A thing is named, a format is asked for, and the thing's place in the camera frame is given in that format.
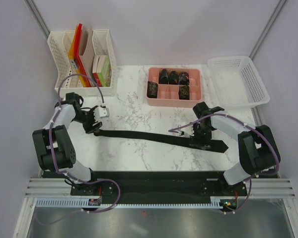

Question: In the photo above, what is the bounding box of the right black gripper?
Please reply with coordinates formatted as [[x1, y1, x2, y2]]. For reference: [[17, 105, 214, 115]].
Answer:
[[189, 122, 212, 150]]

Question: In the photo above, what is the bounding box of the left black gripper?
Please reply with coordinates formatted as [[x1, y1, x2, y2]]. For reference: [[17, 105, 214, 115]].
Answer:
[[72, 106, 102, 134]]

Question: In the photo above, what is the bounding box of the long black necktie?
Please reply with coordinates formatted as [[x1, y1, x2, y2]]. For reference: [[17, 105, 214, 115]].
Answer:
[[94, 130, 228, 153]]

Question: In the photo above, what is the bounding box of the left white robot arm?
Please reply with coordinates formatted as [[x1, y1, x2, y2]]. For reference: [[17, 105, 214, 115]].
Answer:
[[32, 93, 109, 195]]

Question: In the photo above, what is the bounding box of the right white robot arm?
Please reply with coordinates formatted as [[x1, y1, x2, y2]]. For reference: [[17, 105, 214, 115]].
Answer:
[[192, 102, 281, 195]]

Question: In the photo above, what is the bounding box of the green book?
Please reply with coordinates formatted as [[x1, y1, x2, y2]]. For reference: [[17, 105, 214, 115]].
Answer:
[[97, 55, 111, 87]]

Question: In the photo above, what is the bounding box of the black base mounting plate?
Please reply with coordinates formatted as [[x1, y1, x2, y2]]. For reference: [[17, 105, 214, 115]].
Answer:
[[71, 171, 247, 204]]

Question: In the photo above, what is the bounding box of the rolled tie front right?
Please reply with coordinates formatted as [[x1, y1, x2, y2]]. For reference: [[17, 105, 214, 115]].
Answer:
[[178, 85, 190, 100]]

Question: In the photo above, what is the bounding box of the cream desktop file organizer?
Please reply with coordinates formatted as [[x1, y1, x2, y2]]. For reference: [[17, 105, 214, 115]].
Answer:
[[47, 27, 118, 97]]

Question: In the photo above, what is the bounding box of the pink compartment tray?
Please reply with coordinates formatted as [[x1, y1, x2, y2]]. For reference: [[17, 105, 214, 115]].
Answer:
[[146, 67, 204, 108]]

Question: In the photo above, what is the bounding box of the cream paperback book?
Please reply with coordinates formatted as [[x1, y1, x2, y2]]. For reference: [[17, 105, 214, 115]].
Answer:
[[92, 55, 107, 73]]

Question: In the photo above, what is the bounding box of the beige cardboard folder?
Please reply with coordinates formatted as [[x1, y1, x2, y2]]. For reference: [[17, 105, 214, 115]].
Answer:
[[78, 26, 95, 79]]

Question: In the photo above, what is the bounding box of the rolled tie floral left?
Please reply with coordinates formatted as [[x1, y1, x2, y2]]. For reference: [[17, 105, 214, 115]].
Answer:
[[147, 81, 158, 98]]

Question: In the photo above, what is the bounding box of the white plastic basket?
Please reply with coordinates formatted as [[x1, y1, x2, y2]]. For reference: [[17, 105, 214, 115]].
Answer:
[[207, 56, 270, 110]]

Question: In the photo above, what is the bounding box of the rolled tie back right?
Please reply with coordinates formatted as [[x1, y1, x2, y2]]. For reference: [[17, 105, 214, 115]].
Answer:
[[179, 71, 189, 85]]

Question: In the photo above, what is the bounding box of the rolled tie back middle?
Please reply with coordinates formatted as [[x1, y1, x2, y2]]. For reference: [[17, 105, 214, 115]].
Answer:
[[169, 70, 179, 85]]

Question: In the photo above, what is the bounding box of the red orange folder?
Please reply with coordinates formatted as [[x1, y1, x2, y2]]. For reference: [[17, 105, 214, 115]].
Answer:
[[68, 23, 91, 87]]

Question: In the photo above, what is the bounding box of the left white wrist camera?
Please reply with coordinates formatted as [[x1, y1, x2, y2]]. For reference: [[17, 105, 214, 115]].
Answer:
[[93, 106, 109, 122]]

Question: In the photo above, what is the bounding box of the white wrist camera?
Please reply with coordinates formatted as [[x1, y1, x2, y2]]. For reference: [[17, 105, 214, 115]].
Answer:
[[93, 106, 109, 122], [177, 125, 194, 137]]

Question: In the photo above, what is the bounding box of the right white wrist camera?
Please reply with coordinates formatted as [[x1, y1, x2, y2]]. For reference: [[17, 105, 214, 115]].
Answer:
[[177, 125, 194, 137]]

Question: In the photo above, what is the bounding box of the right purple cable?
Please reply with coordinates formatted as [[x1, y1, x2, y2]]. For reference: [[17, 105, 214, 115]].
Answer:
[[168, 113, 281, 215]]

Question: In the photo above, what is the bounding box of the white slotted cable duct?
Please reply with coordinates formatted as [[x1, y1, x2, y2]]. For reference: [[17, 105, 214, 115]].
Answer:
[[36, 198, 238, 209]]

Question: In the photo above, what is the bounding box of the aluminium frame rail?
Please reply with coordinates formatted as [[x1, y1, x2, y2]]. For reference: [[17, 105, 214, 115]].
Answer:
[[25, 178, 295, 199]]

